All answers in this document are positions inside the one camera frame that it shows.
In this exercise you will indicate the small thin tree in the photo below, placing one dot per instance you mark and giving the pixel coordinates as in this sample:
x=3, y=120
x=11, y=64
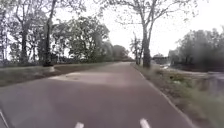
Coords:
x=136, y=53

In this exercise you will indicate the reddish grey asphalt path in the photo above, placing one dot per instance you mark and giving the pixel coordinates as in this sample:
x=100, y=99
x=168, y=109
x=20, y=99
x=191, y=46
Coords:
x=110, y=96

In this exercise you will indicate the tall forked tree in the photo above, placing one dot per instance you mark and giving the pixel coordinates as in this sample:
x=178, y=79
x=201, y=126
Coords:
x=146, y=56

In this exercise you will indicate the row of trees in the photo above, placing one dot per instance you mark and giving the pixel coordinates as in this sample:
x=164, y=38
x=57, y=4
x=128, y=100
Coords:
x=86, y=40

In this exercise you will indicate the rough grass verge by water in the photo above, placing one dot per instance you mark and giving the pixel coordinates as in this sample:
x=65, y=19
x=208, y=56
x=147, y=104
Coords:
x=186, y=93

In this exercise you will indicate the dark trees and bushes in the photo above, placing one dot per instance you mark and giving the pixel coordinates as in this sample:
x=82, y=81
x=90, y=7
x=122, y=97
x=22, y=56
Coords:
x=200, y=50

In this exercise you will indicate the grass verge with fallen leaves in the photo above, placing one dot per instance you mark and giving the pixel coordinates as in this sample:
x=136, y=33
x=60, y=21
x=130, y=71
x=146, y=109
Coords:
x=20, y=76

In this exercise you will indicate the grey water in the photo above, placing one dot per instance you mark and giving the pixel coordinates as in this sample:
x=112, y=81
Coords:
x=216, y=83

